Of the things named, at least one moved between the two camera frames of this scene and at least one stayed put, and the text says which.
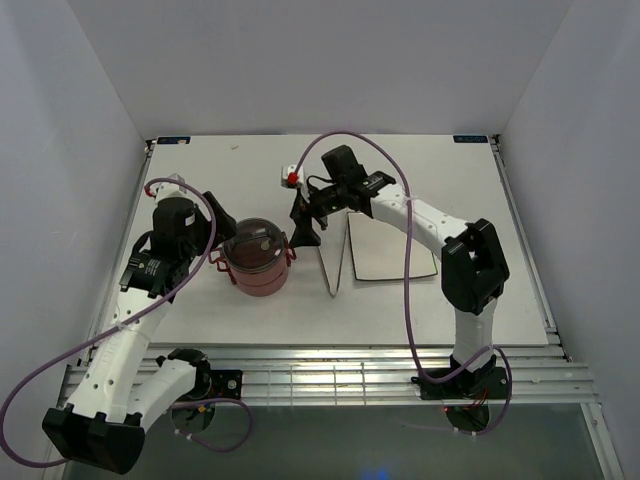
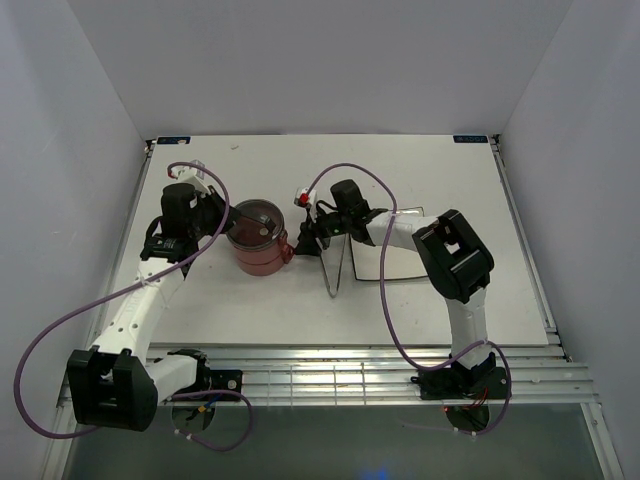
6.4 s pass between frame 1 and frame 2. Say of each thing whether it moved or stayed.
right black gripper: moved
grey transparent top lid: moved
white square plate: stayed
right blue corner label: stayed
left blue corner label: stayed
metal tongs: stayed
